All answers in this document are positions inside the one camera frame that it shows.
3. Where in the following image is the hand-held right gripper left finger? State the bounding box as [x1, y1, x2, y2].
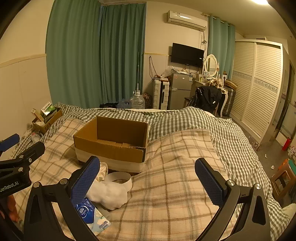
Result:
[23, 156, 101, 241]

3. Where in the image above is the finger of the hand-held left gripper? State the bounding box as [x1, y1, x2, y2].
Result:
[0, 141, 46, 174]
[0, 133, 21, 154]

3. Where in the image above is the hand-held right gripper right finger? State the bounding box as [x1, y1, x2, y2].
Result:
[195, 158, 271, 241]

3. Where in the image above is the person's left hand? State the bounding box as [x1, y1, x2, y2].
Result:
[6, 195, 23, 230]

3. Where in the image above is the white crumpled cloth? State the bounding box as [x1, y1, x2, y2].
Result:
[87, 162, 129, 210]

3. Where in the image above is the small cardboard box with clutter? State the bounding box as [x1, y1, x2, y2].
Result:
[32, 108, 64, 135]

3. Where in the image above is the blue tissue packet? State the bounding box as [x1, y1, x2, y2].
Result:
[74, 197, 112, 237]

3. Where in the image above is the open cardboard box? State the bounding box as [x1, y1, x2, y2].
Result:
[73, 116, 149, 175]

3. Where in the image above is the beige plaid blanket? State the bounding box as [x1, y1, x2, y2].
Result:
[14, 118, 234, 241]

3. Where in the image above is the green and white carton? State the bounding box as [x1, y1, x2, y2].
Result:
[40, 101, 58, 123]

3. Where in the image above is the green checked duvet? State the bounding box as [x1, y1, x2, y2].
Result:
[20, 102, 291, 241]

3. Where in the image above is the wooden stool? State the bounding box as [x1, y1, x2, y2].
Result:
[269, 159, 295, 200]

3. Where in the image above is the blue plastic bag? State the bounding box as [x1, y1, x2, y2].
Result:
[116, 98, 132, 109]

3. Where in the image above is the dark suitcase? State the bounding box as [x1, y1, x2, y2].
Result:
[223, 87, 236, 118]

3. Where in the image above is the red fire extinguisher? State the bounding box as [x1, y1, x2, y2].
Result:
[281, 137, 291, 152]

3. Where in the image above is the black jacket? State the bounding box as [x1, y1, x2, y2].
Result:
[195, 86, 222, 110]

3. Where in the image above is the large clear water jug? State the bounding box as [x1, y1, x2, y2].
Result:
[129, 91, 146, 109]

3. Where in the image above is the silver small fridge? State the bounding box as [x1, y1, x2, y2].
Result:
[169, 72, 192, 111]

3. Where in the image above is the patterned brown bag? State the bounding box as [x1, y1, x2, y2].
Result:
[141, 93, 153, 108]

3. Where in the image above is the flat cardboard piece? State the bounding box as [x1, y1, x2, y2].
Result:
[225, 79, 238, 90]

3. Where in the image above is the wide dark green curtain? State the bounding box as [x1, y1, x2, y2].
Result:
[46, 0, 102, 110]

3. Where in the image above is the white suitcase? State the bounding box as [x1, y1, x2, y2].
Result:
[152, 79, 171, 109]

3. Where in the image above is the white louvred wardrobe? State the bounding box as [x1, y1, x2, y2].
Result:
[231, 39, 290, 144]

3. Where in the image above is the white pole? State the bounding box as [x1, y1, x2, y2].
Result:
[135, 52, 142, 93]

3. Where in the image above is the white oval vanity mirror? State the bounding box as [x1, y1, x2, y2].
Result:
[203, 54, 219, 78]

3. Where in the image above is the clear plastic bag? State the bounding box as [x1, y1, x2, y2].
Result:
[160, 65, 181, 78]

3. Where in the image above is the narrow dark green curtain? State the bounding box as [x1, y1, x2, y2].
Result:
[99, 2, 147, 108]

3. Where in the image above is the light teal curtain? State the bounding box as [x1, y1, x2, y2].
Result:
[207, 14, 236, 80]

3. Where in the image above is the white air conditioner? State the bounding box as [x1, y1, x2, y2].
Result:
[166, 10, 208, 32]

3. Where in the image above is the white paper tape ring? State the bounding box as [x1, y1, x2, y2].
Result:
[104, 171, 132, 192]

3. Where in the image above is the black wall television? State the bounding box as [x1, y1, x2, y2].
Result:
[171, 43, 205, 68]

